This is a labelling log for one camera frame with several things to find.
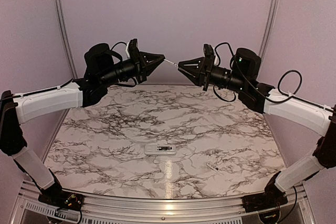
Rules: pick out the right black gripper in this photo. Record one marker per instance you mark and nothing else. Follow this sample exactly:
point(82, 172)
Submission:
point(203, 77)

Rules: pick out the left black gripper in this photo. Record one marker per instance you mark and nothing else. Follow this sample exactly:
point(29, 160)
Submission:
point(148, 66)

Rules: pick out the white remote control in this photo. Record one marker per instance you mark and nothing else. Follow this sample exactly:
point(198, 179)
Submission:
point(159, 150)

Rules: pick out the white battery cover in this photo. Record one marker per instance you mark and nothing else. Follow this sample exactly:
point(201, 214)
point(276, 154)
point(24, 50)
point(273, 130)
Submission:
point(212, 166)

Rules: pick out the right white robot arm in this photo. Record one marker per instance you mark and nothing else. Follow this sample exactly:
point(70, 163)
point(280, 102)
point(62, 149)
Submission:
point(266, 99)

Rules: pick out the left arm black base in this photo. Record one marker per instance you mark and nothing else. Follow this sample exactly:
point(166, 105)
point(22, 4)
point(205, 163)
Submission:
point(56, 196)

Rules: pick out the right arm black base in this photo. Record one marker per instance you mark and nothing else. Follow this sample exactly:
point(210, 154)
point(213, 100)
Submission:
point(271, 197)

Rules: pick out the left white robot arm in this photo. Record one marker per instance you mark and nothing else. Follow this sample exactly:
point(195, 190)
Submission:
point(105, 68)

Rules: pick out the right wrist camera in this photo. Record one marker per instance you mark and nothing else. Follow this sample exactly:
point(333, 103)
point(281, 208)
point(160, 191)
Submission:
point(210, 52)

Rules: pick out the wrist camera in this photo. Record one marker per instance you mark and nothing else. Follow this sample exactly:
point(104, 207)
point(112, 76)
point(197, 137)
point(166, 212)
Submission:
point(210, 52)
point(132, 48)

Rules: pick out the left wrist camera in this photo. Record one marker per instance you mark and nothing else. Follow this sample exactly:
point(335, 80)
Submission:
point(132, 48)

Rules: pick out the right aluminium frame post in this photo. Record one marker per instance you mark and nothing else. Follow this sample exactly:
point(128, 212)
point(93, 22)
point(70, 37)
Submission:
point(268, 27)

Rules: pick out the aluminium frame post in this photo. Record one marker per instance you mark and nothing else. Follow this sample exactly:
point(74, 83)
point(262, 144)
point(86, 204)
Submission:
point(64, 38)
point(268, 27)

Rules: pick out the left aluminium frame post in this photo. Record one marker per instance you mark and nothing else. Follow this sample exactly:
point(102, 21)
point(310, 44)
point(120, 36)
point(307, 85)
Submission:
point(64, 38)

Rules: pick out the front aluminium frame rail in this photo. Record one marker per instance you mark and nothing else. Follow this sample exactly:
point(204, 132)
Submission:
point(111, 209)

